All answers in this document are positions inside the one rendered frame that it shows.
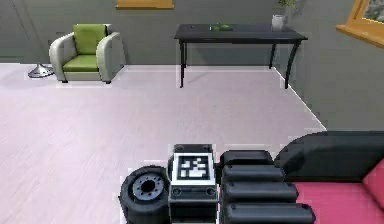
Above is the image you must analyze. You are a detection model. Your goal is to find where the black and pink sofa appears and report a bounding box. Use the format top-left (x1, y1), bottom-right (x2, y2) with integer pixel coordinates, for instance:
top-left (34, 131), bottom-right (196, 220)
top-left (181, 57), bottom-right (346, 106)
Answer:
top-left (273, 130), bottom-right (384, 224)

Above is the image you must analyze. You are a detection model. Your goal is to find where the wooden framed window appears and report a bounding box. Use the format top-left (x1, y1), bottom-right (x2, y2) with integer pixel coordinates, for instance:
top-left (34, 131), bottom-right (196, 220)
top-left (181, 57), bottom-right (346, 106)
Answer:
top-left (335, 0), bottom-right (384, 49)

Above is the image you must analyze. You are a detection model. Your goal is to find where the green object on table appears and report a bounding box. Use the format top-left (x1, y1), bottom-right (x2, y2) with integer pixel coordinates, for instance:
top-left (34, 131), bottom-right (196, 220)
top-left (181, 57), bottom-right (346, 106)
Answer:
top-left (209, 23), bottom-right (234, 33)

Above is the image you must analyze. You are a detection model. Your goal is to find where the silver floor lamp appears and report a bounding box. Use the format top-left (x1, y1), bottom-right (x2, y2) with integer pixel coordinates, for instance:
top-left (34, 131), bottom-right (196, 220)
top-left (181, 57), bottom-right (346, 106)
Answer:
top-left (11, 0), bottom-right (55, 79)

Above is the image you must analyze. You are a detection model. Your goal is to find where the white pot house plant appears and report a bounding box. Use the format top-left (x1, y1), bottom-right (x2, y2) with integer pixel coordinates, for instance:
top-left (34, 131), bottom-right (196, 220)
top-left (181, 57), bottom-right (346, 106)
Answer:
top-left (271, 0), bottom-right (301, 33)

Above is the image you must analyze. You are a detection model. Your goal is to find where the wooden framed picture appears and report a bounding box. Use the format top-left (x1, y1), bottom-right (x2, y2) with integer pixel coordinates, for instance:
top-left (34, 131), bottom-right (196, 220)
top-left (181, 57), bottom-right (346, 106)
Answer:
top-left (115, 0), bottom-right (175, 10)

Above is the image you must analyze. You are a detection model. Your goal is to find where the white and green armchair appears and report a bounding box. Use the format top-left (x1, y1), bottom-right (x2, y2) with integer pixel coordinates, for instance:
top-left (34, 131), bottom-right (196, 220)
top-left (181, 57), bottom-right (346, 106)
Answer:
top-left (48, 23), bottom-right (127, 84)

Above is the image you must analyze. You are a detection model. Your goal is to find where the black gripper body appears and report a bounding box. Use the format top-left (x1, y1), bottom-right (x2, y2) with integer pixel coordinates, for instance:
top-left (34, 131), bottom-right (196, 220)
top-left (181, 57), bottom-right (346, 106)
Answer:
top-left (118, 165), bottom-right (172, 224)

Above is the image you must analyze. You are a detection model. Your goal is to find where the black table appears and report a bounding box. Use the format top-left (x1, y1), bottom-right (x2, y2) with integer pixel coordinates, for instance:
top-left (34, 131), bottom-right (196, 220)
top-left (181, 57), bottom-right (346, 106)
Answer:
top-left (173, 23), bottom-right (309, 90)

